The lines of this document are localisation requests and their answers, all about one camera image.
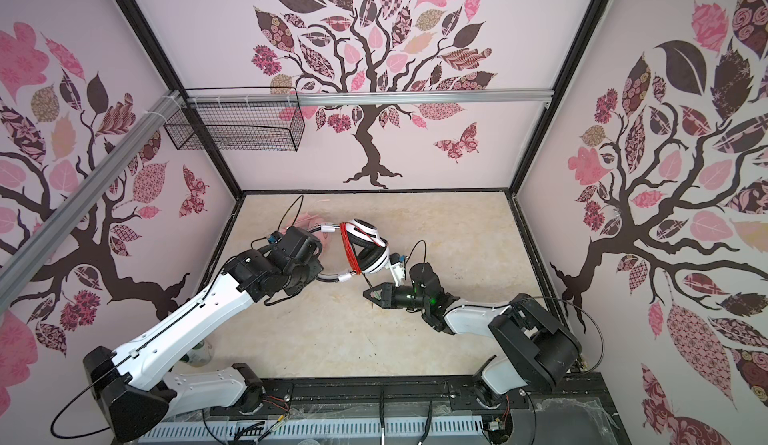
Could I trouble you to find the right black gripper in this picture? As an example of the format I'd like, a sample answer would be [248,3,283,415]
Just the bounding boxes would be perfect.
[364,283,431,312]

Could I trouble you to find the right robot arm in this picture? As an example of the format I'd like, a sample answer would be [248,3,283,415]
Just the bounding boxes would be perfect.
[363,263,582,408]

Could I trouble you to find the aluminium rail left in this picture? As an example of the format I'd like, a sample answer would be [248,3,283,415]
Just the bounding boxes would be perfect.
[1,90,184,311]

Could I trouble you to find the aluminium rail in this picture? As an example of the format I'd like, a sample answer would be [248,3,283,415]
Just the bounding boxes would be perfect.
[1,90,184,311]
[186,88,554,106]

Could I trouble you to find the green drink can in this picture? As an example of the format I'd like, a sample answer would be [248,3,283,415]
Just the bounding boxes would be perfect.
[180,340,213,368]

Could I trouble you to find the white black headphones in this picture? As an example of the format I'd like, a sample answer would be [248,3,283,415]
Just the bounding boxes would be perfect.
[309,219,390,283]

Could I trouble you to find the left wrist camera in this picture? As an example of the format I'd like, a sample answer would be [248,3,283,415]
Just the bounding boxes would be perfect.
[267,231,282,244]

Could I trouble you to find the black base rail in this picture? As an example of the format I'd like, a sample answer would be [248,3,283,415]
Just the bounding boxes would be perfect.
[153,372,630,444]

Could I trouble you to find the white cable duct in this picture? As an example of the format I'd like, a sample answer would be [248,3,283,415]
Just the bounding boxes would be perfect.
[136,416,486,444]

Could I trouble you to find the pink headphones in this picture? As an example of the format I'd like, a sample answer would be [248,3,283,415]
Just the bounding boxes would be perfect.
[294,210,331,246]

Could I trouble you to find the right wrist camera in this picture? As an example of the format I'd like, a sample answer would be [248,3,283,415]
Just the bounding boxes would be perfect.
[389,253,406,287]

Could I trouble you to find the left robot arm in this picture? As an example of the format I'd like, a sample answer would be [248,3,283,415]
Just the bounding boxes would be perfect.
[83,226,323,443]

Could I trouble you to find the aluminium rail back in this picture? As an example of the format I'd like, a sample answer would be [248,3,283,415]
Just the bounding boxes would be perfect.
[186,88,554,106]

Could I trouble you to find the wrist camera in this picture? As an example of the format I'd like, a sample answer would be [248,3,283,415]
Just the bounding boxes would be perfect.
[267,231,282,244]
[389,253,406,287]

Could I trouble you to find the black wire basket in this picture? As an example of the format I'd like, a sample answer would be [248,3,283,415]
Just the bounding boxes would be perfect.
[164,85,305,152]

